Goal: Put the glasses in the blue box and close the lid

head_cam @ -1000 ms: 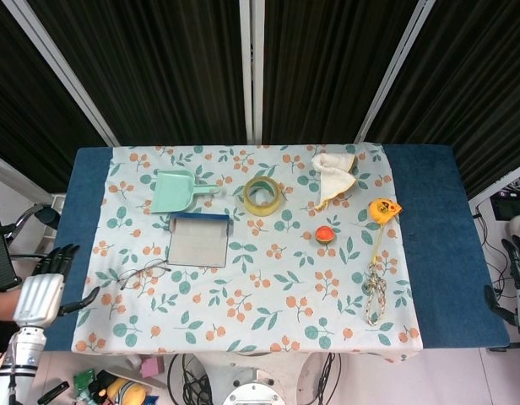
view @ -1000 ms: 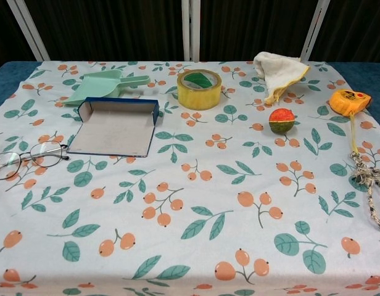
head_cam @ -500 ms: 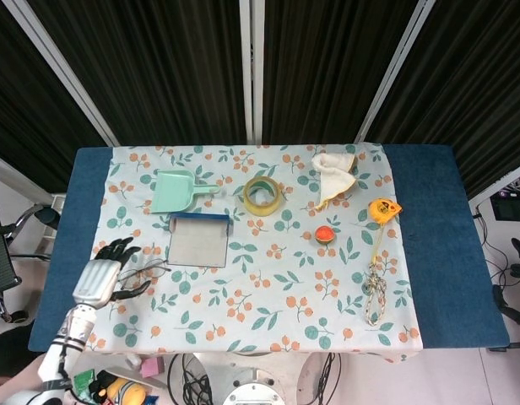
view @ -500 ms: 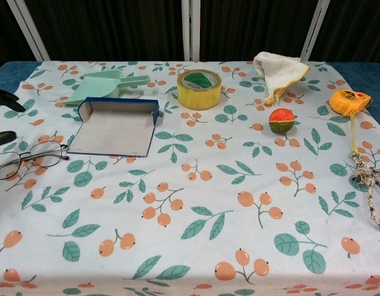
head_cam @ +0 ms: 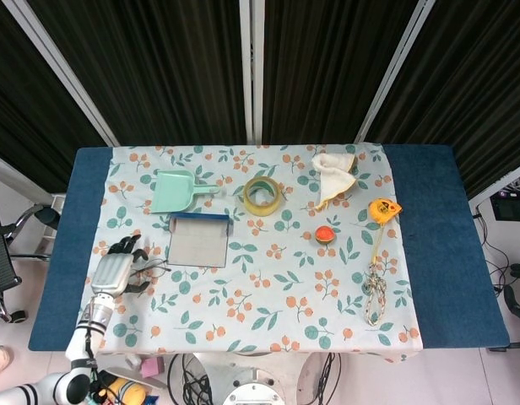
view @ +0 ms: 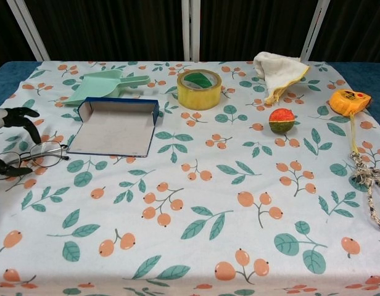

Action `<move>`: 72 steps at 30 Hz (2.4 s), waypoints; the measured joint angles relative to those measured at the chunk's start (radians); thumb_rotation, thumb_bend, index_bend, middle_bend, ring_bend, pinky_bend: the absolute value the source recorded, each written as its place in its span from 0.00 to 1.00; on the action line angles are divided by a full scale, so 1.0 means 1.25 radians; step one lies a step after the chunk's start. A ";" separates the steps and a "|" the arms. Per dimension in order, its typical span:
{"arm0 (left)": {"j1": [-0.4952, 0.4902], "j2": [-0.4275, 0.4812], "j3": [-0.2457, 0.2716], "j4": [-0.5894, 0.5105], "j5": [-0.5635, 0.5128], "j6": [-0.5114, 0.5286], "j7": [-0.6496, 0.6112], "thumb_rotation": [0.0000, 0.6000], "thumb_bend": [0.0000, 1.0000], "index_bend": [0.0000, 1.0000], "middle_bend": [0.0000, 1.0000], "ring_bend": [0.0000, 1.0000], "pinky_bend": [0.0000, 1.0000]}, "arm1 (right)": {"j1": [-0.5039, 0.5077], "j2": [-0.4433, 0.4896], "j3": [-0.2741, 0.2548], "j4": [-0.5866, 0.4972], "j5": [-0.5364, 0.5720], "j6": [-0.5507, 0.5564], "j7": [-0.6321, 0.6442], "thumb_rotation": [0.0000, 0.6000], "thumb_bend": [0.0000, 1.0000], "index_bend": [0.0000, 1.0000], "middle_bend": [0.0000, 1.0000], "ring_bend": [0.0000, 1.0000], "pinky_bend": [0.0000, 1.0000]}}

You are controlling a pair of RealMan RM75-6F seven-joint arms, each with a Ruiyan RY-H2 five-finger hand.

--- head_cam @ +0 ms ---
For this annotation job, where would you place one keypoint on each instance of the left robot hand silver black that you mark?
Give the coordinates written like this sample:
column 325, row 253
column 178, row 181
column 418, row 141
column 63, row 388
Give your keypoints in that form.
column 112, row 272

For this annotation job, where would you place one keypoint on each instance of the thin wire eyeglasses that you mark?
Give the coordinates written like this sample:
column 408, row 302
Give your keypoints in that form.
column 155, row 268

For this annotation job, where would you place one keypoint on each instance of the grey metal tray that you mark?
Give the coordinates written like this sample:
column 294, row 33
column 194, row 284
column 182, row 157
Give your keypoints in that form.
column 196, row 244

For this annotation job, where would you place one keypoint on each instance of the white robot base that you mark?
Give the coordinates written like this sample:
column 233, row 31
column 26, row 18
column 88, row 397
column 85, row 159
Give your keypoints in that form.
column 251, row 379

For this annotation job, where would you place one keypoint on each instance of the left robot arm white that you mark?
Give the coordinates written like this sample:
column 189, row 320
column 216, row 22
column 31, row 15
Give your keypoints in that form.
column 80, row 337

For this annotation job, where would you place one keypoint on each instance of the mint green dustpan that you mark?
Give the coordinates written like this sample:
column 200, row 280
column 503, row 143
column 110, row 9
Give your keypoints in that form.
column 171, row 192

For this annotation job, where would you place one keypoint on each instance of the yellow minion plush toy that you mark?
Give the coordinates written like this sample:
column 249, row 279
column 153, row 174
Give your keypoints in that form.
column 127, row 390

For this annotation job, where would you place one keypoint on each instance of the floral fruit print tablecloth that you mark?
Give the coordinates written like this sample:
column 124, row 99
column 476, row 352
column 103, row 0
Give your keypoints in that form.
column 264, row 295

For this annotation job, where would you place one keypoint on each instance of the clear yellowish tape roll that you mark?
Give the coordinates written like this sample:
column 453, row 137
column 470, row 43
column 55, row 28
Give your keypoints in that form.
column 262, row 209

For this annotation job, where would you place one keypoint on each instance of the black pleated partition panel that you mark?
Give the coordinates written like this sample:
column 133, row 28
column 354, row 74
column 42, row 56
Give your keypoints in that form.
column 327, row 67
column 475, row 84
column 28, row 109
column 158, row 71

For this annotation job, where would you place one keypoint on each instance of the small watermelon slice toy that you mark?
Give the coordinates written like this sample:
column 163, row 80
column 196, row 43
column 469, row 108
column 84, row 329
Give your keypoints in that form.
column 324, row 235

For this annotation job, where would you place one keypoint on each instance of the white cloth yellow edge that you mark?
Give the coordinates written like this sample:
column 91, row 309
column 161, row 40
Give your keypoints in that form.
column 332, row 177

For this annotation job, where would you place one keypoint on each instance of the yellow tape measure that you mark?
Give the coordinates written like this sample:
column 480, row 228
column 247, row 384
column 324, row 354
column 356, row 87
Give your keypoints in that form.
column 382, row 210

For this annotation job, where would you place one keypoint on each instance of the blue table cover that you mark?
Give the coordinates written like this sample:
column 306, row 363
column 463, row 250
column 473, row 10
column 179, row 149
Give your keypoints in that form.
column 445, row 253

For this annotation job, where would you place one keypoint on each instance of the dark computer monitor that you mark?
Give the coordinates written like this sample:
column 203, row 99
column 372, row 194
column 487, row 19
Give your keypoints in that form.
column 511, row 206

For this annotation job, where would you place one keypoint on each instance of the black chair base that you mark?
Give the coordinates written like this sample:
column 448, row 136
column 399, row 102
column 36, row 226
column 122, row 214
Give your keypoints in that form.
column 517, row 295

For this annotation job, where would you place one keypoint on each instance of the white partition post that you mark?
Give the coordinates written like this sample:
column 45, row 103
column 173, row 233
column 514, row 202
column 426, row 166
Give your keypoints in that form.
column 395, row 71
column 251, row 71
column 66, row 67

